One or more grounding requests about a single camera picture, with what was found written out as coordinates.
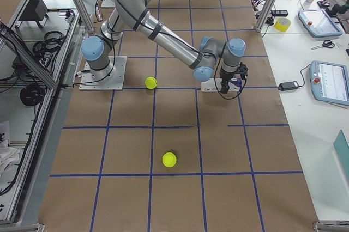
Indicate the white blue tennis ball can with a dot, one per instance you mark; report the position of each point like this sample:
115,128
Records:
211,86

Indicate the tennis ball by near base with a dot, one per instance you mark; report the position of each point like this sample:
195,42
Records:
151,83

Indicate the tennis ball near front edge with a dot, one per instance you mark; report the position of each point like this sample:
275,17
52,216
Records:
169,159

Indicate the black power adapter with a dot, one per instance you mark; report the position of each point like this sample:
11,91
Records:
285,86

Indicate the yellow tape roll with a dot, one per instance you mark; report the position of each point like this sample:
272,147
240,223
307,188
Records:
282,24

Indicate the near blue teach pendant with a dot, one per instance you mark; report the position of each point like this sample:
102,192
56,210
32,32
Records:
329,82

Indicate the blue teach pendant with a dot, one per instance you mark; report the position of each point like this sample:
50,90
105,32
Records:
318,23
329,82

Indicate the far blue teach pendant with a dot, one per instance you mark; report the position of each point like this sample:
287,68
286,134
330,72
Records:
318,23

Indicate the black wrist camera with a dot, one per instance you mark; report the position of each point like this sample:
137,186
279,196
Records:
243,71

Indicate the black handled scissors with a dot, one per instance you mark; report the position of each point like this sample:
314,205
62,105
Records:
325,44

